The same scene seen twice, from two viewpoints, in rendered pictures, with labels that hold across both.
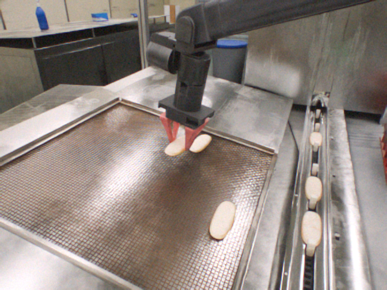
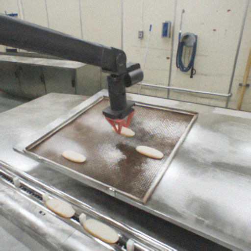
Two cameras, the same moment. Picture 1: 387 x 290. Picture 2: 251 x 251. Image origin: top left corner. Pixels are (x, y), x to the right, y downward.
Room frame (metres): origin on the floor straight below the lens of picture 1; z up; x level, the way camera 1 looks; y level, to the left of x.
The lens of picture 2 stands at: (0.68, -0.64, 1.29)
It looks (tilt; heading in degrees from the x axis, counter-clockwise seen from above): 24 degrees down; 100
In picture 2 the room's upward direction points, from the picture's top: straight up
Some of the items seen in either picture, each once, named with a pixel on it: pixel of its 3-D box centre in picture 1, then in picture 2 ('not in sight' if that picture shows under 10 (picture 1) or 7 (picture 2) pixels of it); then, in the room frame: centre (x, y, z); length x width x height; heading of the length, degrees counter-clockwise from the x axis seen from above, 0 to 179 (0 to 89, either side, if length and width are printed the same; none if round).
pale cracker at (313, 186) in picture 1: (313, 187); (100, 229); (0.56, -0.29, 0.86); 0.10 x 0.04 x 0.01; 158
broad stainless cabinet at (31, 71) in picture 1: (85, 75); not in sight; (2.91, 1.08, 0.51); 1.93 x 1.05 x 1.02; 158
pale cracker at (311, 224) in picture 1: (311, 226); (59, 206); (0.43, -0.24, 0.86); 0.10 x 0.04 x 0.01; 158
